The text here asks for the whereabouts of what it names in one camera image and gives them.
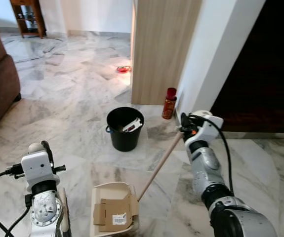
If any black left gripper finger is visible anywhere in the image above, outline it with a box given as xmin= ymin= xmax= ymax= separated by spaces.
xmin=41 ymin=140 xmax=55 ymax=166

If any wooden broom with cream handle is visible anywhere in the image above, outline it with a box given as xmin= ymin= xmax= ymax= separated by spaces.
xmin=27 ymin=142 xmax=72 ymax=237

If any white and black wrapper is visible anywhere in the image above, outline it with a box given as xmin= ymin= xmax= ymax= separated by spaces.
xmin=122 ymin=118 xmax=143 ymax=133

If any dark wooden staircase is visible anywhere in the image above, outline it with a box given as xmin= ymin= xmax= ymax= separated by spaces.
xmin=210 ymin=0 xmax=284 ymax=134

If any light wood wall panel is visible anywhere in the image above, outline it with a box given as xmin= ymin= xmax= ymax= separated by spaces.
xmin=131 ymin=0 xmax=203 ymax=106

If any black plastic bucket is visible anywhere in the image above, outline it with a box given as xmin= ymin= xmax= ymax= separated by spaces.
xmin=105 ymin=107 xmax=145 ymax=152

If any cardboard with barcode label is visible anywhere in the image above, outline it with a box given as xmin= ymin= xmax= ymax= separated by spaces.
xmin=101 ymin=194 xmax=135 ymax=233

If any small wooden cabinet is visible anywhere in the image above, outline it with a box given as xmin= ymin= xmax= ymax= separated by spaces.
xmin=9 ymin=0 xmax=47 ymax=39

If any small plain cardboard piece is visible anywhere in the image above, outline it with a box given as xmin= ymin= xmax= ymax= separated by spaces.
xmin=93 ymin=202 xmax=107 ymax=226

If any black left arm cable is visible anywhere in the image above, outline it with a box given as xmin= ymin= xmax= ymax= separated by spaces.
xmin=0 ymin=165 xmax=34 ymax=237

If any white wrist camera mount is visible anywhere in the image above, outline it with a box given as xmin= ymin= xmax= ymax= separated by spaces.
xmin=22 ymin=151 xmax=54 ymax=192
xmin=192 ymin=116 xmax=224 ymax=145

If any cream dustpan with wooden stick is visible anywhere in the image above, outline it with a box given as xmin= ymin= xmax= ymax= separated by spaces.
xmin=90 ymin=110 xmax=209 ymax=237

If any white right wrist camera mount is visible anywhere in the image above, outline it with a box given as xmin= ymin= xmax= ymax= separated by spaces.
xmin=192 ymin=116 xmax=224 ymax=145

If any red spray can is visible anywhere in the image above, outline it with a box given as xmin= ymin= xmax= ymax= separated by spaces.
xmin=162 ymin=87 xmax=178 ymax=120

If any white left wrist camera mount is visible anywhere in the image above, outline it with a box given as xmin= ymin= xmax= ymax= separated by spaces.
xmin=22 ymin=151 xmax=54 ymax=192

